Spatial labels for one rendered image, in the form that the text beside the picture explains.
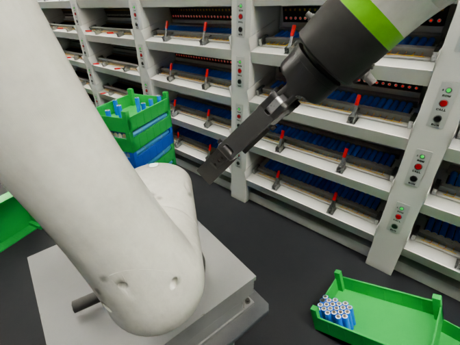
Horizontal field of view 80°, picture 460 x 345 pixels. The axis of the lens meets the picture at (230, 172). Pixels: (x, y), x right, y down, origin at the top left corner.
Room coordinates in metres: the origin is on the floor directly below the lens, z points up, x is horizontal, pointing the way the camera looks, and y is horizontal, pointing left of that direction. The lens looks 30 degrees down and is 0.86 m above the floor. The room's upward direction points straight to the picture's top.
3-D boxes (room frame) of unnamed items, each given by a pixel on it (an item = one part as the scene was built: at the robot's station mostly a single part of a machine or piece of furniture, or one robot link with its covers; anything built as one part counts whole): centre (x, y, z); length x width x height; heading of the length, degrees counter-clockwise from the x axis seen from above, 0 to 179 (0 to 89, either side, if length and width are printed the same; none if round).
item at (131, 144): (1.11, 0.41, 0.44); 0.30 x 0.20 x 0.08; 161
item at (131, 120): (1.11, 0.41, 0.52); 0.30 x 0.20 x 0.08; 161
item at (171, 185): (0.39, 0.13, 0.53); 0.16 x 0.13 x 0.19; 11
